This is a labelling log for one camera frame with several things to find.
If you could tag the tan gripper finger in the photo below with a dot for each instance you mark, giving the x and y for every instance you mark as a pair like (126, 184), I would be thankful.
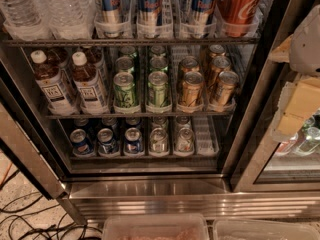
(281, 53)
(298, 101)

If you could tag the green can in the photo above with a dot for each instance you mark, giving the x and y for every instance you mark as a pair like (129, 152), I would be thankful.
(128, 51)
(125, 91)
(157, 50)
(158, 64)
(158, 89)
(125, 64)

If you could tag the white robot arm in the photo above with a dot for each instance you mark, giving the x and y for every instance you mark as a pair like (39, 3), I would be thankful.
(304, 54)

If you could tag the front right gold can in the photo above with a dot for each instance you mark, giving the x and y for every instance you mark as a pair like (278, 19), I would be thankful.
(225, 87)

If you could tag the gold can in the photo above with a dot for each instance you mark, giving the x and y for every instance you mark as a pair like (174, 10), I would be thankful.
(216, 66)
(214, 50)
(189, 63)
(192, 86)
(225, 87)

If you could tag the rear right gold can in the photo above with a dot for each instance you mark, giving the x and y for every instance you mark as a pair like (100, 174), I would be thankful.
(214, 50)

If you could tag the red Coca-Cola can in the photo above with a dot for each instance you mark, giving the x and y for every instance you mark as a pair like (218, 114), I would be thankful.
(238, 15)

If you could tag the open fridge door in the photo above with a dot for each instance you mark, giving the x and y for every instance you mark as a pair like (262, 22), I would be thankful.
(270, 161)

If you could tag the front left gold can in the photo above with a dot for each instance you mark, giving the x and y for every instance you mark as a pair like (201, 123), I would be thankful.
(192, 86)

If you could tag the right Red Bull can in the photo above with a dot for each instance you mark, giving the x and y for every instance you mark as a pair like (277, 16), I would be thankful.
(201, 15)

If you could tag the red bull can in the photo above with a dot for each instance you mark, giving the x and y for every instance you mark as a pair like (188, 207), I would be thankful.
(111, 14)
(201, 15)
(150, 16)

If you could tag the front right silver can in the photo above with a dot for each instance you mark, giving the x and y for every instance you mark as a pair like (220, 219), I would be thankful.
(185, 140)

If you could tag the silver can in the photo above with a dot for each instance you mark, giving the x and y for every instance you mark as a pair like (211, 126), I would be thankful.
(185, 140)
(158, 140)

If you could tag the middle Red Bull can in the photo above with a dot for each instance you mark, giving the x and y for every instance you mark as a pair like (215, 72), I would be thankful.
(150, 16)

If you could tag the front left silver can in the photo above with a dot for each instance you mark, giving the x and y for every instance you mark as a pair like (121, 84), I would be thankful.
(158, 140)

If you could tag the stainless steel fridge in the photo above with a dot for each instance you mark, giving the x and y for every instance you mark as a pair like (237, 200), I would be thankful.
(96, 188)

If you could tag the front right Pepsi can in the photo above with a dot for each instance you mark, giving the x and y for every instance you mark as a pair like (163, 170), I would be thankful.
(133, 141)

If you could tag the pepsi can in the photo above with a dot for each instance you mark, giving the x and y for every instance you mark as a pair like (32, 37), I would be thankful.
(107, 144)
(133, 141)
(82, 145)

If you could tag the left Red Bull can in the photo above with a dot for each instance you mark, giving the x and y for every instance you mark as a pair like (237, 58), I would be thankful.
(111, 14)

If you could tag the front middle Pepsi can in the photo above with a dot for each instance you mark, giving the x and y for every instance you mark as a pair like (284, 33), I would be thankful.
(107, 144)

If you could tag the front left Pepsi can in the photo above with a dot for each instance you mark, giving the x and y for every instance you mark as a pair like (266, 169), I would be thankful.
(82, 145)

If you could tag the right clear plastic bin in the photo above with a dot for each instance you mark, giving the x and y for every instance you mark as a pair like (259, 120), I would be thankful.
(236, 229)

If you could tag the clear plastic bin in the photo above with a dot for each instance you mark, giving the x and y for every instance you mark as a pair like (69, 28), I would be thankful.
(156, 227)
(236, 229)

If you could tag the rear right tea bottle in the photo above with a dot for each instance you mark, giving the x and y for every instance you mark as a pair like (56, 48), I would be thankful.
(95, 56)

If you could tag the tea bottle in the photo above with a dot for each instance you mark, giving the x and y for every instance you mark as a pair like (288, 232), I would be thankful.
(89, 84)
(54, 83)
(95, 56)
(60, 57)

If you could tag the left clear plastic bin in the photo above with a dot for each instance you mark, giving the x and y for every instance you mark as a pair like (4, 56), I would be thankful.
(156, 227)

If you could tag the front right tea bottle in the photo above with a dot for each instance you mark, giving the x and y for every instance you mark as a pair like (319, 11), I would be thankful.
(89, 84)

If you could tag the right water bottle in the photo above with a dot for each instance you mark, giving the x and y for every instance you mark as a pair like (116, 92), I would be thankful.
(69, 18)

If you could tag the water bottle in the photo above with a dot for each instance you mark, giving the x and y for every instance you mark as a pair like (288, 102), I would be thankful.
(69, 18)
(23, 21)

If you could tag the rear left tea bottle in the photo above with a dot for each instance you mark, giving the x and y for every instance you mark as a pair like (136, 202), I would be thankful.
(60, 57)

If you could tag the front left tea bottle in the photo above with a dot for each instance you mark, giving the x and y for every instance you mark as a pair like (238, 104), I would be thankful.
(54, 83)

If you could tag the left water bottle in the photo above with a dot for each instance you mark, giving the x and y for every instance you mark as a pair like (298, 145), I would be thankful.
(23, 21)

